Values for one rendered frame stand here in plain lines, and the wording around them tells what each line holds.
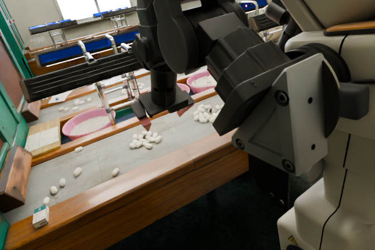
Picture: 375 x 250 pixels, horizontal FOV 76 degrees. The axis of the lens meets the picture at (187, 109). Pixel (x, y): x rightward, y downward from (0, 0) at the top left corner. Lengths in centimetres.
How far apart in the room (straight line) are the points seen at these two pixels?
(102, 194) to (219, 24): 68
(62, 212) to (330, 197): 71
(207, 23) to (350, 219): 41
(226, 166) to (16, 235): 69
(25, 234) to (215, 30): 77
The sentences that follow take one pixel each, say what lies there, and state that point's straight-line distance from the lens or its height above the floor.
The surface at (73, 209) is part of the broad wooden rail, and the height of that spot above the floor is 76.
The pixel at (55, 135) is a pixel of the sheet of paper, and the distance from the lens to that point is 129.
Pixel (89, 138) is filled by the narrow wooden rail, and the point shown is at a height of 76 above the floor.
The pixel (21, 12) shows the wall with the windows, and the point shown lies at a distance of 591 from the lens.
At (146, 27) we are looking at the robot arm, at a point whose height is 125.
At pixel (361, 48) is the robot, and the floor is 122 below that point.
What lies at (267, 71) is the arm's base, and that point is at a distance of 24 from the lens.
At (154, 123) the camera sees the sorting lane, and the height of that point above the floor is 74.
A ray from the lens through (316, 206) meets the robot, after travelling 54.
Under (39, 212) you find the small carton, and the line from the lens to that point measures 88.
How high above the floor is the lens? 130
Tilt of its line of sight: 28 degrees down
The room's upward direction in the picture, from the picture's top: 11 degrees counter-clockwise
